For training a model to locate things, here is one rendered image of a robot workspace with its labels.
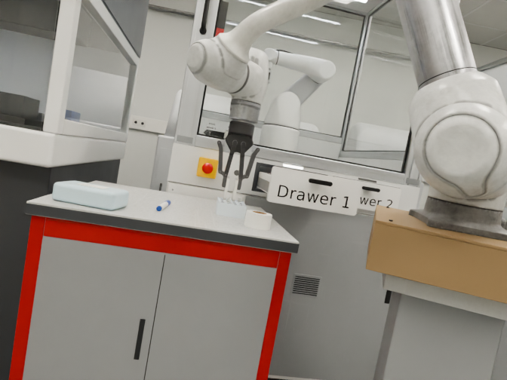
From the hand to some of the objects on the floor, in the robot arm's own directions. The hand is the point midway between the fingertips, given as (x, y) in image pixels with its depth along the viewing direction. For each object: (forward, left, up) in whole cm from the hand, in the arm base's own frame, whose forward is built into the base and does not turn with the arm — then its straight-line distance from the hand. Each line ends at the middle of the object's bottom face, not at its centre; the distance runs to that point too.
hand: (230, 188), depth 118 cm
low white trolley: (-6, +15, -84) cm, 85 cm away
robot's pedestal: (-26, -57, -83) cm, 104 cm away
